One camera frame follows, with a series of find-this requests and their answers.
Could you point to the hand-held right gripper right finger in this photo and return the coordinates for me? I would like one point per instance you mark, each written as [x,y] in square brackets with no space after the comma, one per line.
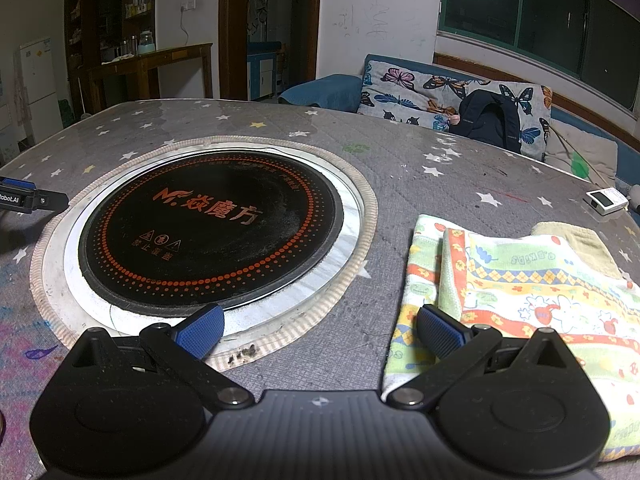
[441,331]

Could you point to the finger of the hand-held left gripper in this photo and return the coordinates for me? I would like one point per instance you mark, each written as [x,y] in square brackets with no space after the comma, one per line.
[52,200]

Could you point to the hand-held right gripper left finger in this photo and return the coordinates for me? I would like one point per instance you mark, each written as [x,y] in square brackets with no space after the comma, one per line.
[201,331]

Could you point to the colourful printed children's garment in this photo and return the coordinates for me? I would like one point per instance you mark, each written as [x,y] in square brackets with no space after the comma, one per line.
[540,310]

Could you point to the round black induction cooker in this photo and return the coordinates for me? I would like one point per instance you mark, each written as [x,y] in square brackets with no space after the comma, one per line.
[210,240]

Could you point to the white refrigerator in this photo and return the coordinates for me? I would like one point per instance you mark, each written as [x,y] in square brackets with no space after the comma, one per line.
[40,85]

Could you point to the white cloth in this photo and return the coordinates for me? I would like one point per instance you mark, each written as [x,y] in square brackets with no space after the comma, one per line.
[119,58]

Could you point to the dark wooden desk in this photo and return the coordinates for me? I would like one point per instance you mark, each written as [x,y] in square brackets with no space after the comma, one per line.
[150,67]

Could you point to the pale yellow cloth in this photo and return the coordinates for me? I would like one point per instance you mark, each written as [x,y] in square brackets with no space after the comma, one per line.
[585,245]

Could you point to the clear bottle with blue base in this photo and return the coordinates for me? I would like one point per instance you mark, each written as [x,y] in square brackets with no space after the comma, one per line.
[146,43]

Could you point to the dark wooden shelf cabinet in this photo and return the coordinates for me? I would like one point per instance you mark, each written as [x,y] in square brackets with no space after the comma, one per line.
[107,5]

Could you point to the small white device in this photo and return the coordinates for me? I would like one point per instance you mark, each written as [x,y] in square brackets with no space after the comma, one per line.
[606,201]

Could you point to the green toy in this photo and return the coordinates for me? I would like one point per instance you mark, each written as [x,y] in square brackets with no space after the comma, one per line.
[579,165]

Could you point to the black backpack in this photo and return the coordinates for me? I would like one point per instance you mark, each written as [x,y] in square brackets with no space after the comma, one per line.
[487,120]

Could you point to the cream cushion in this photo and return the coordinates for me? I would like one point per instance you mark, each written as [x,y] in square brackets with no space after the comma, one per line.
[590,147]

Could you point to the butterfly print cushion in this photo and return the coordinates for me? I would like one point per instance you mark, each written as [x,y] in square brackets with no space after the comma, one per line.
[405,92]

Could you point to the blue and white cabinet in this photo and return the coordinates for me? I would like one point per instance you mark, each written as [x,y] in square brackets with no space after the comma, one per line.
[262,72]

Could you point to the blue sofa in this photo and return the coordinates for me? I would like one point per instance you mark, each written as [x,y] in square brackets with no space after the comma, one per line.
[585,125]

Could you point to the green-framed window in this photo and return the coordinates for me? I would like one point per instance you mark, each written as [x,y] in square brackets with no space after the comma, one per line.
[550,15]

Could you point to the white wall socket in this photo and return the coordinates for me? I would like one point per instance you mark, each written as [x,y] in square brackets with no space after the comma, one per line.
[187,7]

